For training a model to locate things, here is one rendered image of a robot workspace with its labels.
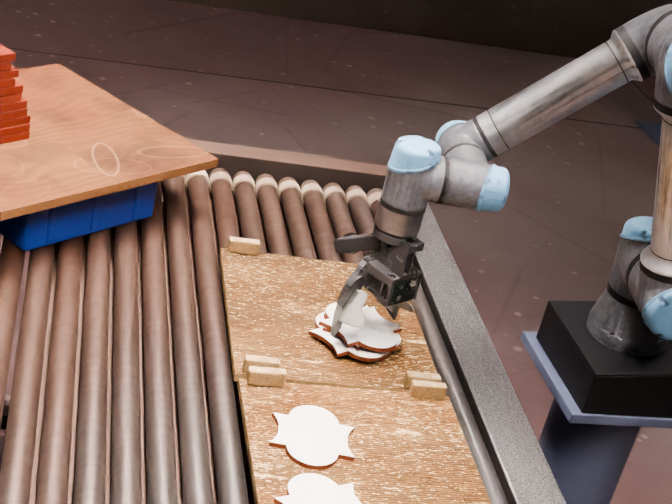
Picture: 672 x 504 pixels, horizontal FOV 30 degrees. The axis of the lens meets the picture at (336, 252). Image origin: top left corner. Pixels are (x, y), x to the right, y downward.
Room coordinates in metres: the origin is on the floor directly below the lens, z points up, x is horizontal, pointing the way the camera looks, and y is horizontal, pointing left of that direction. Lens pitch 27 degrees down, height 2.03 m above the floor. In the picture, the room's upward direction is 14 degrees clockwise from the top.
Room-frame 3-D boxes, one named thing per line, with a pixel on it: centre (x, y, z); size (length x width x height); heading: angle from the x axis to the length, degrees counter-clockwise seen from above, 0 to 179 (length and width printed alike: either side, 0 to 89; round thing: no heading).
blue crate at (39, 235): (2.07, 0.57, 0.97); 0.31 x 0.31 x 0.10; 55
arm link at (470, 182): (1.84, -0.18, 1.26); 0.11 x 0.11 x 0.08; 10
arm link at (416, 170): (1.80, -0.09, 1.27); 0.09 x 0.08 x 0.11; 100
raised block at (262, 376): (1.62, 0.06, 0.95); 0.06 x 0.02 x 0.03; 106
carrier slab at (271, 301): (1.87, -0.01, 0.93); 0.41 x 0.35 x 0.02; 14
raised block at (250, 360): (1.65, 0.07, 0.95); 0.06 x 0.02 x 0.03; 104
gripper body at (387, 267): (1.80, -0.09, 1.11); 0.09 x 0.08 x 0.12; 47
